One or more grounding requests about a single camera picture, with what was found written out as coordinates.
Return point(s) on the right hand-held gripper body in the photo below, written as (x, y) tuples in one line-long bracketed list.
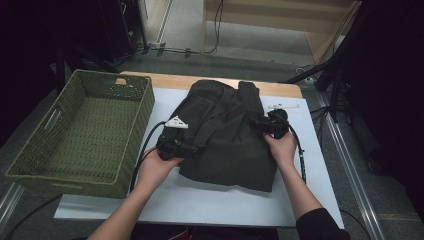
[(278, 123)]

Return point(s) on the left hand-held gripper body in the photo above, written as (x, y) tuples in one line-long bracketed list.
[(173, 146)]

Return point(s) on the dark pleated skirt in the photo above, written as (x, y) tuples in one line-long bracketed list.
[(230, 150)]

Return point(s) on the green woven basket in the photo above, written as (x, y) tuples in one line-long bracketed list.
[(83, 133)]

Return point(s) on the person's right hand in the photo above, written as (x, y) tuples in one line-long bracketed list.
[(283, 150)]

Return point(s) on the person's left hand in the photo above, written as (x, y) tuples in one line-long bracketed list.
[(155, 171)]

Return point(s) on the black tripod stand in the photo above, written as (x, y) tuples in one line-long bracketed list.
[(333, 106)]

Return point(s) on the white board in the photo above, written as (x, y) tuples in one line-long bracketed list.
[(216, 206)]

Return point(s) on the light wooden shelf unit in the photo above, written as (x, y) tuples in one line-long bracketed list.
[(260, 21)]

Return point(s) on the dark curtain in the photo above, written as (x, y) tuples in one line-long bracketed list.
[(393, 83)]

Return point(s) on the black cabinet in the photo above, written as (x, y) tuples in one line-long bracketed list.
[(120, 26)]

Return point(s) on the black metal stand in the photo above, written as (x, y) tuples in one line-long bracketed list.
[(60, 73)]

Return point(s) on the long metal rail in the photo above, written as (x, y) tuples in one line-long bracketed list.
[(350, 173)]

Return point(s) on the short metal rail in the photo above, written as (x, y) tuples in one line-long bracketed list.
[(7, 203)]

